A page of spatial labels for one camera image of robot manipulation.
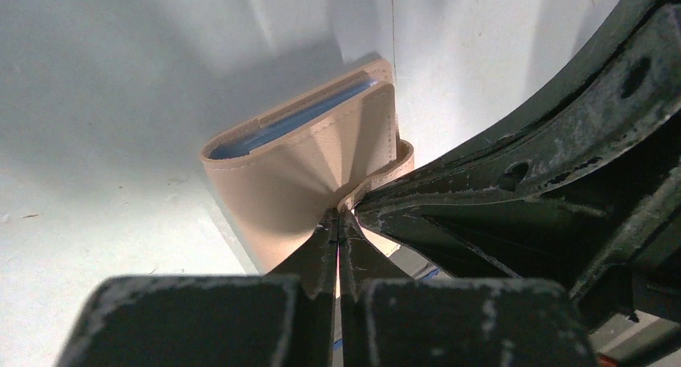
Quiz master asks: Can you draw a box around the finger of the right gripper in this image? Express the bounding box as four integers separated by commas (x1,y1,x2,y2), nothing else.
357,0,680,328

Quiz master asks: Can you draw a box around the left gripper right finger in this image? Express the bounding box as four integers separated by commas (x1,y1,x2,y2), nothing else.
339,211,597,366

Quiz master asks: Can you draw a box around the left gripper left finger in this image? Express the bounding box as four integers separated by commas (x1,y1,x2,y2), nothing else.
57,209,339,366

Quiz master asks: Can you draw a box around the tan leather card holder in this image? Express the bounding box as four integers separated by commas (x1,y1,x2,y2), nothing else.
200,59,414,273

